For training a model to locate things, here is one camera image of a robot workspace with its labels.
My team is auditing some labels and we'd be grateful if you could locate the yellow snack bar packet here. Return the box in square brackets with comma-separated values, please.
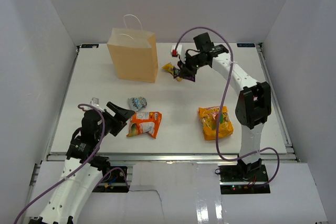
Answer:
[162, 63, 183, 81]

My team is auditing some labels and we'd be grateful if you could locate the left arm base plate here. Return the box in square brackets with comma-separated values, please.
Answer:
[92, 166, 129, 193]

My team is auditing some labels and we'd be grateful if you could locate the purple M&M's packet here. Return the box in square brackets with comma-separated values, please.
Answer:
[173, 68, 195, 82]

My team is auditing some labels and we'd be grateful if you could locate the aluminium table edge rail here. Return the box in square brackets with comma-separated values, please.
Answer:
[47, 153, 297, 162]

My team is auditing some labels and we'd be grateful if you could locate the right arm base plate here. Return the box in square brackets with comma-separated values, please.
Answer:
[214, 165, 271, 195]

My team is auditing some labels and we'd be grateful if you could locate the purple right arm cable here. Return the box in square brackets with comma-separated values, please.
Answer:
[175, 26, 280, 187]

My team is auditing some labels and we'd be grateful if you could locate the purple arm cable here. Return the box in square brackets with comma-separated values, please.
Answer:
[13, 103, 131, 224]
[175, 26, 280, 187]

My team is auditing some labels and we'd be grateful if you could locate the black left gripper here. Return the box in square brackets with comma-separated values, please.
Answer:
[96, 101, 135, 140]

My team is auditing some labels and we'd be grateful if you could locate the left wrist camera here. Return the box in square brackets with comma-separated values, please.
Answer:
[90, 98, 101, 109]

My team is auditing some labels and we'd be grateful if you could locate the silver Himalaya snack packet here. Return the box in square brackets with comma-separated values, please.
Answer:
[128, 97, 147, 112]

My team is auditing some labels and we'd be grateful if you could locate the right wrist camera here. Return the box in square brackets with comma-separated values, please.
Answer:
[171, 44, 183, 58]

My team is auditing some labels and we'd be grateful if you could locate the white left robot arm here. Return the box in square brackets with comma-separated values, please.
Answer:
[29, 102, 135, 223]

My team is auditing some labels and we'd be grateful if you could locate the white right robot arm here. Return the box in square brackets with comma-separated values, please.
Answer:
[171, 33, 271, 182]

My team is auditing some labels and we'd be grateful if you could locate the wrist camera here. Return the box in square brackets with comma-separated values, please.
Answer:
[171, 44, 183, 58]
[90, 98, 101, 109]

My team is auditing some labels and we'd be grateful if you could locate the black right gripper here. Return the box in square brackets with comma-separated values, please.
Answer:
[177, 52, 207, 78]

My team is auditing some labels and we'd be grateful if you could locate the large yellow candy bag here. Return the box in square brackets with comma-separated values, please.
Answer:
[198, 106, 234, 141]

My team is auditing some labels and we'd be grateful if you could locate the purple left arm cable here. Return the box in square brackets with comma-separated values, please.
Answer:
[13, 103, 131, 224]

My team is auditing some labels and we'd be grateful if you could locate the brown paper bag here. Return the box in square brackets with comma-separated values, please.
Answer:
[107, 14, 158, 83]

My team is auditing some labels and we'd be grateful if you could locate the orange snack packet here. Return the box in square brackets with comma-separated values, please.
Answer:
[127, 112, 162, 138]

